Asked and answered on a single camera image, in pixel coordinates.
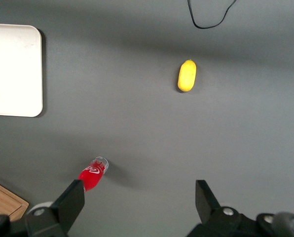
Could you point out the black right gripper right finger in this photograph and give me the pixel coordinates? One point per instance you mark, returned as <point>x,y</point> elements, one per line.
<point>206,205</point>

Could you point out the wooden drawer cabinet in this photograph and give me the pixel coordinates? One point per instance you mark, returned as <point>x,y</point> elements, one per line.
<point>4,200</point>

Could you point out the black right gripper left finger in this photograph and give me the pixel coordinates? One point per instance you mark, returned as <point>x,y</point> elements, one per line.
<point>68,205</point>

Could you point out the red cola bottle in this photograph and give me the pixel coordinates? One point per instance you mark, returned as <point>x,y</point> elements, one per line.
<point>92,176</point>

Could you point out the yellow lemon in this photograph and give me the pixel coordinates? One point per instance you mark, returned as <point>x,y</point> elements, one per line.
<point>187,76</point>

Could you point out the cream plastic tray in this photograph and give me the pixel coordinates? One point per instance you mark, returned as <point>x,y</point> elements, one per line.
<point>13,69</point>

